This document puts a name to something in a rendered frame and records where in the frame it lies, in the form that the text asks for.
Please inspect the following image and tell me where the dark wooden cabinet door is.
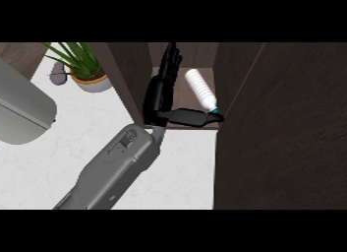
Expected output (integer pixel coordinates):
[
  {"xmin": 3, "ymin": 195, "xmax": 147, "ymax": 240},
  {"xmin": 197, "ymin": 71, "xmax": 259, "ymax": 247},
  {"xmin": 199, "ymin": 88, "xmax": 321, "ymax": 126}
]
[{"xmin": 212, "ymin": 41, "xmax": 347, "ymax": 211}]

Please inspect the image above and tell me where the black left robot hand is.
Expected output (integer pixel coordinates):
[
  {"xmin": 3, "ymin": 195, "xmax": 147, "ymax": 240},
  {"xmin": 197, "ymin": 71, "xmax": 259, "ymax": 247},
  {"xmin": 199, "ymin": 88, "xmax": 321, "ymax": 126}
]
[{"xmin": 140, "ymin": 41, "xmax": 226, "ymax": 128}]

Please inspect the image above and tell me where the purple eggplant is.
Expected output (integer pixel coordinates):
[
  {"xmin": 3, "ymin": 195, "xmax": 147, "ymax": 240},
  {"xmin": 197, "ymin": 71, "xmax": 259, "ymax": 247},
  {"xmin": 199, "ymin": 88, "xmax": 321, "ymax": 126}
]
[{"xmin": 47, "ymin": 61, "xmax": 68, "ymax": 87}]

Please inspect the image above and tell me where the brown wooden panel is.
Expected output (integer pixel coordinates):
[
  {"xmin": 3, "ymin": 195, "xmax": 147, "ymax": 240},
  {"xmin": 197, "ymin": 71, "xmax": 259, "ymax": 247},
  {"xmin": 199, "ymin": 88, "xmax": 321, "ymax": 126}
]
[{"xmin": 0, "ymin": 41, "xmax": 48, "ymax": 84}]

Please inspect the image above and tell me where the grey rounded appliance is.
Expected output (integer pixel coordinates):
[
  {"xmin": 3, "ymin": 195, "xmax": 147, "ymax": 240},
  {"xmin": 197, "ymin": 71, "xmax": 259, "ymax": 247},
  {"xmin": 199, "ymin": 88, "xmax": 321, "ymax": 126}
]
[{"xmin": 0, "ymin": 48, "xmax": 57, "ymax": 146}]

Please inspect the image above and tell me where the dark wooden cabinet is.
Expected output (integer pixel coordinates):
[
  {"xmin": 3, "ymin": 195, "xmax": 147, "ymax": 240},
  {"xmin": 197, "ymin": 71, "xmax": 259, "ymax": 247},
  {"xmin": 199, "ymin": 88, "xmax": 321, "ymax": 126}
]
[{"xmin": 87, "ymin": 41, "xmax": 240, "ymax": 131}]

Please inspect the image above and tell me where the white water bottle blue cap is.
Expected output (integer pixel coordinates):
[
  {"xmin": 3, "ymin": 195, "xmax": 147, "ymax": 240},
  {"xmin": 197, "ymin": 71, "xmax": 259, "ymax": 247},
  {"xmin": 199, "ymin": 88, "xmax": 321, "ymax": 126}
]
[{"xmin": 183, "ymin": 68, "xmax": 220, "ymax": 114}]

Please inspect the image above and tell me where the green potted plant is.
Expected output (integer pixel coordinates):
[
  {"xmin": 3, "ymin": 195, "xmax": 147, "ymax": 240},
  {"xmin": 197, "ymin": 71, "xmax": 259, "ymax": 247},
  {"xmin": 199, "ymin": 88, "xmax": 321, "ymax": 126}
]
[{"xmin": 40, "ymin": 41, "xmax": 113, "ymax": 94}]

